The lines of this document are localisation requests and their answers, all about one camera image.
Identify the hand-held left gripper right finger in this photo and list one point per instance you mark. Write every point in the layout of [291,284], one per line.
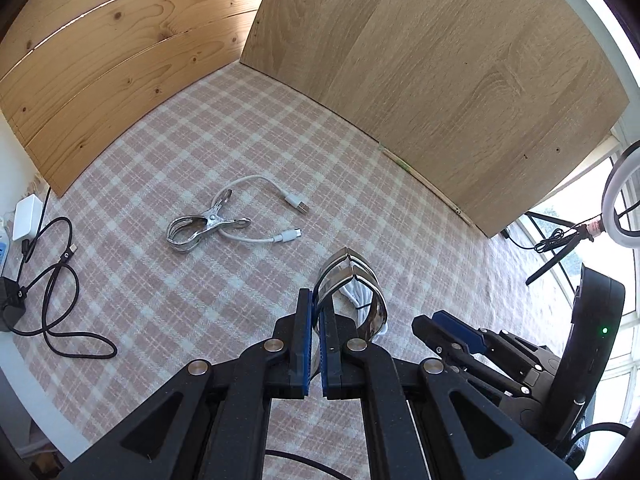
[330,355]

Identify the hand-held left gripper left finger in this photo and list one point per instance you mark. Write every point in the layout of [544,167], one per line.
[305,345]

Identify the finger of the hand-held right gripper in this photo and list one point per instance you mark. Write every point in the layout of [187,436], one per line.
[460,332]
[440,340]

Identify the metal spring clip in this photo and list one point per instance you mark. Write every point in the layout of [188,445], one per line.
[187,227]
[372,310]

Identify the black tripod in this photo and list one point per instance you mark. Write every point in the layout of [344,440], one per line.
[550,260]

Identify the thin wooden stick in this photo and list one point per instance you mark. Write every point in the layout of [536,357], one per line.
[425,182]

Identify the light oak panel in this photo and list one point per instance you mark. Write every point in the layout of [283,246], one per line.
[425,60]

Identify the black power adapter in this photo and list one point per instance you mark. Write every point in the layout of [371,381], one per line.
[10,305]

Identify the white charger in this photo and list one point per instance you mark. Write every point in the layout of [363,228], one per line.
[27,215]

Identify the white blue power strip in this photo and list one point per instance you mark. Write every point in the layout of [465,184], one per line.
[3,252]

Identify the pine plank board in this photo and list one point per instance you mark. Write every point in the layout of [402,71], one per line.
[100,60]

